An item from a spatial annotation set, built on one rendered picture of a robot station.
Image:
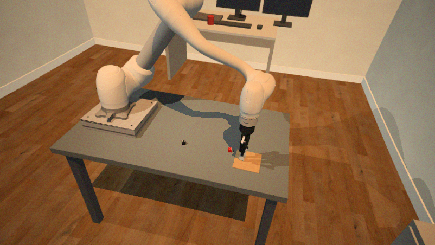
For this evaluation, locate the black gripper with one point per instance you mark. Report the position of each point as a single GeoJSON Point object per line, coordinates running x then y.
{"type": "Point", "coordinates": [245, 136]}

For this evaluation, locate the orange flat mat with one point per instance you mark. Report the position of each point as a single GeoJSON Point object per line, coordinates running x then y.
{"type": "Point", "coordinates": [251, 162]}

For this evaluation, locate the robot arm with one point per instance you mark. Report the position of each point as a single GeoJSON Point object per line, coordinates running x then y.
{"type": "Point", "coordinates": [115, 85]}

